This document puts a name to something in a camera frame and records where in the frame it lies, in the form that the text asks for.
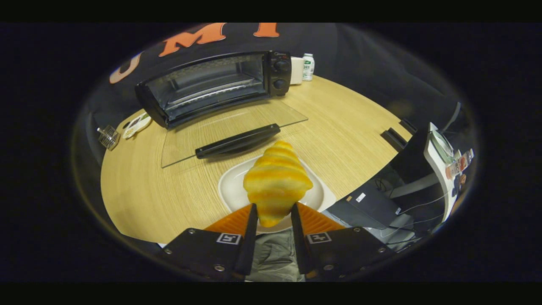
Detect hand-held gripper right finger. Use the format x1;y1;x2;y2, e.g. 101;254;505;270
290;202;396;280

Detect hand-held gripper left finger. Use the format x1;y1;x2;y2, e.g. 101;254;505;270
163;203;259;282

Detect yellow croissant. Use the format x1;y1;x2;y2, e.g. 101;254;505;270
243;141;314;228

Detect black toaster oven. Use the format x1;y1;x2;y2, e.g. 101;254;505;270
135;51;309;169

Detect white bread toaster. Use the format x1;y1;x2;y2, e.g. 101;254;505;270
290;57;304;85

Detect person's grey trousers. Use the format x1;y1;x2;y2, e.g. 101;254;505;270
246;229;303;282

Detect white plate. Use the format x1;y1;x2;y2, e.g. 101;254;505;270
218;153;337;233

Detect black case with white labels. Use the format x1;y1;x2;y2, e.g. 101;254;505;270
328;180;413;231

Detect white framed panel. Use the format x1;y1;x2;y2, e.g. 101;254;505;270
423;122;475;223

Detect white divided dish with beans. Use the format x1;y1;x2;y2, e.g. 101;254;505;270
122;112;152;139

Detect white plastic bottle green label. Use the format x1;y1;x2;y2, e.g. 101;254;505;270
302;53;315;81

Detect wire mesh basket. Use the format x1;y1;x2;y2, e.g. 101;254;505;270
97;125;121;151

